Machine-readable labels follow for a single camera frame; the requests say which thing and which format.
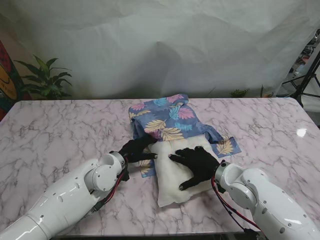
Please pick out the colourful painted board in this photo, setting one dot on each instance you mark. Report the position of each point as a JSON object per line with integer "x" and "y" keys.
{"x": 6, "y": 85}

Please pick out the white backdrop sheet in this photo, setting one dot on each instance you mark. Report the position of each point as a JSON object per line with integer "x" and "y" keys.
{"x": 160, "y": 50}

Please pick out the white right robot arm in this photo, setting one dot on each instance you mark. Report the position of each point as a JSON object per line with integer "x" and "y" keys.
{"x": 265, "y": 200}

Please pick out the small green plant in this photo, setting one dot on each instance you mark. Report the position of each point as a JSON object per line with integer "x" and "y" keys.
{"x": 238, "y": 93}

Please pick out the small orange pot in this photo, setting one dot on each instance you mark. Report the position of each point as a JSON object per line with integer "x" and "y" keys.
{"x": 267, "y": 94}

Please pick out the large green leafy plant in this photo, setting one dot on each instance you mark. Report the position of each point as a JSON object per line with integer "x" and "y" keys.
{"x": 47, "y": 80}

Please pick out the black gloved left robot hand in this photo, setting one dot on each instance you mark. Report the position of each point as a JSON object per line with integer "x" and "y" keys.
{"x": 136, "y": 150}

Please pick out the white pillow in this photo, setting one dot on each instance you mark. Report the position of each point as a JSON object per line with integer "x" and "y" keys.
{"x": 180, "y": 172}

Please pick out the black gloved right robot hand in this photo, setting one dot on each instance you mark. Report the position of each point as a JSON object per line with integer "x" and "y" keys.
{"x": 197, "y": 165}

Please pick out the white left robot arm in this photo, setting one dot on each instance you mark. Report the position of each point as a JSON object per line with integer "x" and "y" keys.
{"x": 65, "y": 200}

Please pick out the black tripod stand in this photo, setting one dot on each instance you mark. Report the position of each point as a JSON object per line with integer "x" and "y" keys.
{"x": 306, "y": 82}

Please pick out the purple floral pillowcase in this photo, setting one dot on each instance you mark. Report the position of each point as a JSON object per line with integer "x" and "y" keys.
{"x": 170, "y": 122}

